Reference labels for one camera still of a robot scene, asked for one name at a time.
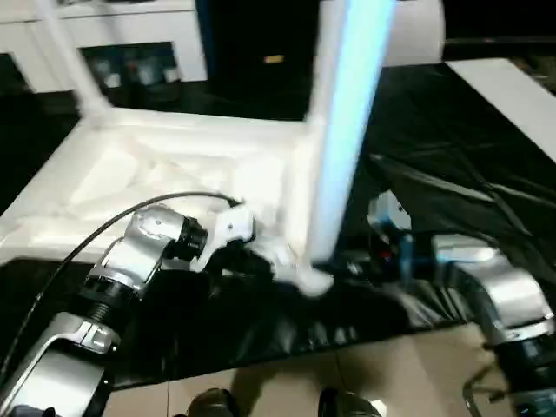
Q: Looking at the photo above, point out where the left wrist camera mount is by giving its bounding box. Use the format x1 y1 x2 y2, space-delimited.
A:
197 203 257 273

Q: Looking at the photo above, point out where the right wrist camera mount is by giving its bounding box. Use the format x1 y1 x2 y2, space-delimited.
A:
367 190 414 283

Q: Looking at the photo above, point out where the dark right robot foot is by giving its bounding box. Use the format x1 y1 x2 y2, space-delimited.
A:
318 386 383 417

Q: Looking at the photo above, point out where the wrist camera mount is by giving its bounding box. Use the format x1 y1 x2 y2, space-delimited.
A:
197 203 257 273
367 190 414 283

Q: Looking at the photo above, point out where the dark left robot foot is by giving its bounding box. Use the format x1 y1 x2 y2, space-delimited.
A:
186 387 238 417

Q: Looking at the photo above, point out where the flat white board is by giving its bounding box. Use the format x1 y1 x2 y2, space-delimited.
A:
445 58 556 164

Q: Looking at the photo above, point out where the white glass-door cabinet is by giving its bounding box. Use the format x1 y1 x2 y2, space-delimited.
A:
0 0 209 95

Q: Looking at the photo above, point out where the black bar with red light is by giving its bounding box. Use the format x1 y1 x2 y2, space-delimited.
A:
442 37 556 47

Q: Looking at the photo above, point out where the white panel with screw holes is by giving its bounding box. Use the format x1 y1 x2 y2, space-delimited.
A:
381 0 447 66

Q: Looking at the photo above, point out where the chrome tube frame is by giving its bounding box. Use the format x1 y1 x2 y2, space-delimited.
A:
462 368 500 417

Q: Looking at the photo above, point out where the dark robot foot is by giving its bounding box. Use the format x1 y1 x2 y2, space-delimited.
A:
318 386 383 417
186 387 238 417

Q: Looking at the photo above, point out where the white plastic table top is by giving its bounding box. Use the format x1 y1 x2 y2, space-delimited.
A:
0 108 335 301

